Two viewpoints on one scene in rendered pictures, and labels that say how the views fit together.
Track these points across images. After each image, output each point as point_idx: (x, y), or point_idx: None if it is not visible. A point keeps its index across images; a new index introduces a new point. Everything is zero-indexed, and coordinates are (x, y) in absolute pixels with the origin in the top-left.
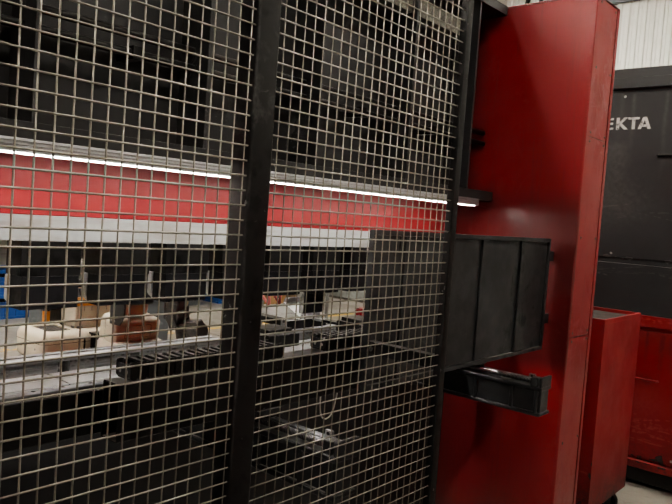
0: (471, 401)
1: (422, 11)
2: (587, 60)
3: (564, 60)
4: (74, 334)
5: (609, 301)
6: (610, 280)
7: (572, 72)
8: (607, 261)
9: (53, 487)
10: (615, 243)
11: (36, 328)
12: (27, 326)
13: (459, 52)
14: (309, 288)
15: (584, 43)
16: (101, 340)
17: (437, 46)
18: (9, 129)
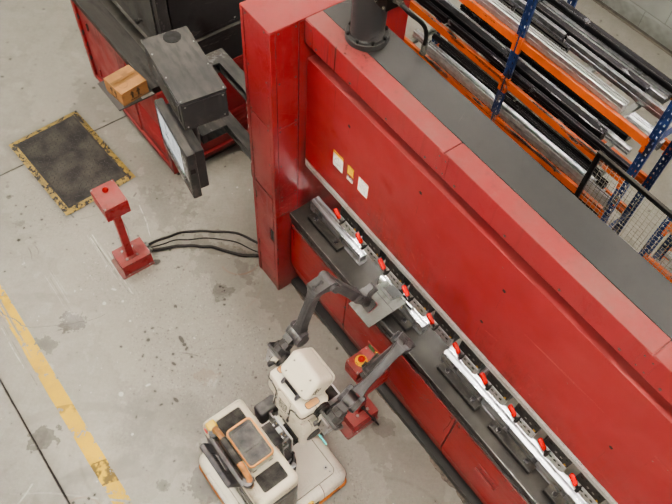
0: (333, 212)
1: (617, 202)
2: (405, 14)
3: (392, 19)
4: (283, 457)
5: (241, 49)
6: (239, 36)
7: (396, 24)
8: (232, 23)
9: None
10: (236, 9)
11: (275, 487)
12: (266, 497)
13: (587, 185)
14: (410, 282)
15: (405, 4)
16: (308, 433)
17: (600, 199)
18: None
